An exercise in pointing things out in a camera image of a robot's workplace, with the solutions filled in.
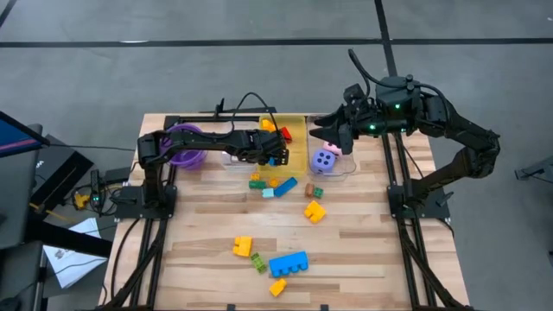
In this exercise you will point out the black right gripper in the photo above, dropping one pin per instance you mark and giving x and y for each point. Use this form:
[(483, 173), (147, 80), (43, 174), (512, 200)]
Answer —
[(365, 118)]

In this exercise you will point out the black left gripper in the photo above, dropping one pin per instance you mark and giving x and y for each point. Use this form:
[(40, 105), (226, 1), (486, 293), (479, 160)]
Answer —
[(268, 140)]

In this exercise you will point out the small blue toy piece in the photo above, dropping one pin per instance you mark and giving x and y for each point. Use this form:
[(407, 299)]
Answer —
[(272, 162)]

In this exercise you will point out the pink foam die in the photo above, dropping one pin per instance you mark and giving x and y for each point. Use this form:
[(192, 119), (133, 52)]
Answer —
[(332, 149)]

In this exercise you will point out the red toy block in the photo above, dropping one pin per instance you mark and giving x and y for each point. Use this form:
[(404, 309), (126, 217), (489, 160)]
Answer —
[(286, 135)]

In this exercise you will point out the dark green toy block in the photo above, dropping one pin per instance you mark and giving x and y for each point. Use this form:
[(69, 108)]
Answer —
[(257, 185)]

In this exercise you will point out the purple foam die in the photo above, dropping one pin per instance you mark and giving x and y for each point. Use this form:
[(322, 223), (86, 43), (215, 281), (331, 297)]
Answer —
[(323, 160)]

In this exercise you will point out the large blue toy block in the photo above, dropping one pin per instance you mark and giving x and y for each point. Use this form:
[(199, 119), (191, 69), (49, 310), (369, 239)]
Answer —
[(287, 261)]

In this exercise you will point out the lime green toy block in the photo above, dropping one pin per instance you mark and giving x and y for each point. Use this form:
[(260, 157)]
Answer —
[(258, 262)]

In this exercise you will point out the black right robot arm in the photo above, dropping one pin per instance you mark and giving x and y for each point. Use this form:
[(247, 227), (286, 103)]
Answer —
[(466, 129)]

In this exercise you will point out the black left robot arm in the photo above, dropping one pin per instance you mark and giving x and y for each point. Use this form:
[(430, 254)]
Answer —
[(194, 139)]

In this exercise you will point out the small orange toy block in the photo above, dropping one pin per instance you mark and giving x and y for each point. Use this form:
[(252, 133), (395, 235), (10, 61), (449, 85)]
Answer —
[(274, 182)]

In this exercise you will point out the yellow translucent tray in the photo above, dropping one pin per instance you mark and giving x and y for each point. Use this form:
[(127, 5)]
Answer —
[(298, 164)]

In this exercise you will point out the long blue flat block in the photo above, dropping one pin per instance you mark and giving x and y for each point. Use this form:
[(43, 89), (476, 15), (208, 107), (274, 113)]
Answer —
[(285, 187)]

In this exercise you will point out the mint green toy block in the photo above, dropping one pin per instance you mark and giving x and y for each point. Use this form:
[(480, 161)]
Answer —
[(268, 193)]

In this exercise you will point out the small clear plastic container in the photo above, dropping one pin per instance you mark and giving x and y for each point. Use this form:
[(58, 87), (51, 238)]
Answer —
[(237, 166)]

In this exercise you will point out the clear plastic bin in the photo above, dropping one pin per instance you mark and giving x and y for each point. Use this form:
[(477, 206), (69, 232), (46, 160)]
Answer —
[(345, 170)]

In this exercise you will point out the brown toy block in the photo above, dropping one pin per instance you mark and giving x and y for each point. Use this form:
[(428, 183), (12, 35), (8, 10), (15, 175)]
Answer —
[(309, 190)]

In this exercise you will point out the small green toy block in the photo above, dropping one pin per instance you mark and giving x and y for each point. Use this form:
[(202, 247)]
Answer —
[(318, 193)]

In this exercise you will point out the large yellow toy block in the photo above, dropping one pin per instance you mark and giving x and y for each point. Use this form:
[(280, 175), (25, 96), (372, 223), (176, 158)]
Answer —
[(315, 212)]

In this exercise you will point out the purple plastic bucket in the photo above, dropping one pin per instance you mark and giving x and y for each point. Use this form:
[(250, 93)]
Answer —
[(190, 157)]

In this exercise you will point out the black power strip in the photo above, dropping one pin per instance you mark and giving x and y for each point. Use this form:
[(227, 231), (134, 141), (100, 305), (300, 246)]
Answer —
[(96, 198)]

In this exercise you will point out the yellow connector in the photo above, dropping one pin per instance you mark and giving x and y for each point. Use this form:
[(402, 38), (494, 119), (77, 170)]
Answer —
[(80, 201)]

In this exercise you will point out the black stand foot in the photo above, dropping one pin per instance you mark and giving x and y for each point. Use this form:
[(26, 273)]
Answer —
[(540, 170)]

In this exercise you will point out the black case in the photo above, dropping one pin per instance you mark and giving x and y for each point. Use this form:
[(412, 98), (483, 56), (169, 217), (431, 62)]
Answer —
[(60, 173)]

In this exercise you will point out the white papers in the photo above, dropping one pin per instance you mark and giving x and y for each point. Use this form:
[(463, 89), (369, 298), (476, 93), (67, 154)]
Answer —
[(73, 268)]

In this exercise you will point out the blue screen monitor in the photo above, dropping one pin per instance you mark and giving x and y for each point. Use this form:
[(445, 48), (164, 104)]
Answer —
[(17, 138)]

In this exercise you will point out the black desk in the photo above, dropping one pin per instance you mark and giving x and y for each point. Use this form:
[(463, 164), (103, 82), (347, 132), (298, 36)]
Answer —
[(17, 207)]

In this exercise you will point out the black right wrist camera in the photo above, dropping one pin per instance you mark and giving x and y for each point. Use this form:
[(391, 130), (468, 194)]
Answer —
[(354, 93)]

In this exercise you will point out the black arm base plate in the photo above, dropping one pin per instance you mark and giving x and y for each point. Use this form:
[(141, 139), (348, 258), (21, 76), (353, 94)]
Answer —
[(436, 207), (125, 209)]

